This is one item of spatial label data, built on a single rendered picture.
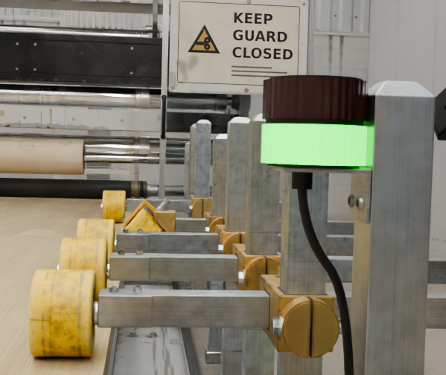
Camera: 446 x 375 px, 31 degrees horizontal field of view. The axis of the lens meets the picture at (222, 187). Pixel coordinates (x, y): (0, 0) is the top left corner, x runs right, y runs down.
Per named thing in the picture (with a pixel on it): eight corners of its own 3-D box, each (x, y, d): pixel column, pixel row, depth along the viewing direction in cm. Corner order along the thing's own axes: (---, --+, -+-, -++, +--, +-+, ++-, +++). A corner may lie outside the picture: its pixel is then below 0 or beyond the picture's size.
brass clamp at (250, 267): (272, 281, 106) (274, 243, 106) (291, 301, 93) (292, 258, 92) (226, 280, 106) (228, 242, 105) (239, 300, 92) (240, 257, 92)
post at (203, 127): (205, 312, 199) (210, 120, 197) (205, 315, 196) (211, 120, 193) (190, 312, 199) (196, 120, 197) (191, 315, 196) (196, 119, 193)
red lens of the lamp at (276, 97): (351, 123, 49) (353, 87, 49) (380, 120, 43) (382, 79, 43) (255, 120, 48) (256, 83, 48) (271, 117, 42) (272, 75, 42)
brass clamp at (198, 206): (210, 214, 206) (211, 195, 205) (214, 219, 192) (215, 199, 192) (186, 214, 205) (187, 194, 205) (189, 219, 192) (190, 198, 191)
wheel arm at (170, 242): (402, 254, 130) (403, 232, 130) (409, 257, 127) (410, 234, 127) (93, 250, 125) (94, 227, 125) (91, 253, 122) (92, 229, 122)
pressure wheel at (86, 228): (112, 259, 118) (113, 278, 125) (114, 210, 122) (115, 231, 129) (71, 258, 118) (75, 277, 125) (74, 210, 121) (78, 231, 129)
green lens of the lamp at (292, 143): (350, 164, 49) (351, 128, 49) (379, 167, 43) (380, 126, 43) (254, 161, 49) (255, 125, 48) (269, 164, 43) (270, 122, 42)
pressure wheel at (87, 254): (107, 225, 100) (104, 266, 93) (108, 273, 104) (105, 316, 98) (59, 224, 99) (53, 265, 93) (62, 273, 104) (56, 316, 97)
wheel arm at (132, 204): (308, 213, 205) (308, 199, 205) (311, 215, 201) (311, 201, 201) (112, 210, 200) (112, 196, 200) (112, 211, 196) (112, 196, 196)
